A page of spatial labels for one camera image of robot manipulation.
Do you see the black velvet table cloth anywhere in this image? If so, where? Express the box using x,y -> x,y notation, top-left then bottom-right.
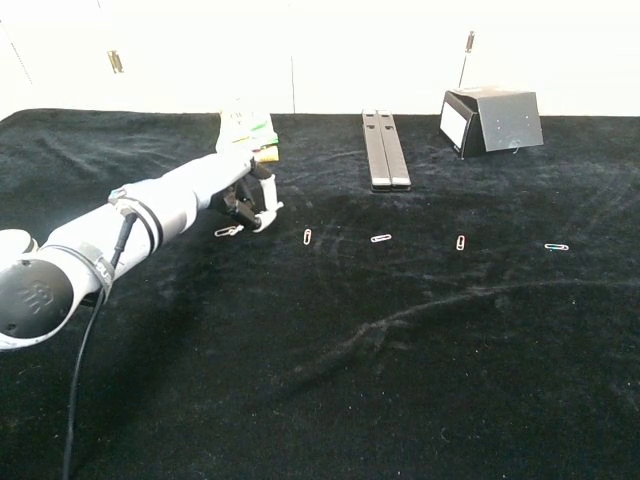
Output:
0,108 -> 640,480

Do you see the black cardboard box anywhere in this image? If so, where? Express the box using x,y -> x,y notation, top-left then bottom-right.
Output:
438,88 -> 545,160

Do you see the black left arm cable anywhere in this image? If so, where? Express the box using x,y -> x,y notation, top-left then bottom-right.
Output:
60,212 -> 139,480

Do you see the black folded two-bar stand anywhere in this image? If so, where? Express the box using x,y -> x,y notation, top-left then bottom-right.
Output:
361,109 -> 413,194

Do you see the green orange snack packet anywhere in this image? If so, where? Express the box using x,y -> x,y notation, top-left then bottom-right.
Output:
215,99 -> 279,154

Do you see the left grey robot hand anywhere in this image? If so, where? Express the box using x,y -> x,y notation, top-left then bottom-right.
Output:
195,152 -> 285,234

